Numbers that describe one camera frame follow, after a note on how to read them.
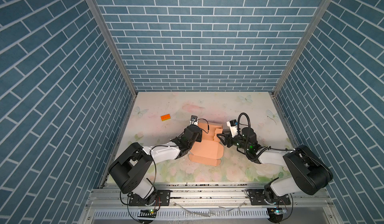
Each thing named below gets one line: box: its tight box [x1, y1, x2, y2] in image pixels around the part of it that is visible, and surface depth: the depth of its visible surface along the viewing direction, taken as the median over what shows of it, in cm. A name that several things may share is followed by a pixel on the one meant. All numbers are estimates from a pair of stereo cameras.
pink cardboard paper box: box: [188, 122, 224, 167], surface depth 89 cm
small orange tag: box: [160, 114, 171, 122], surface depth 107 cm
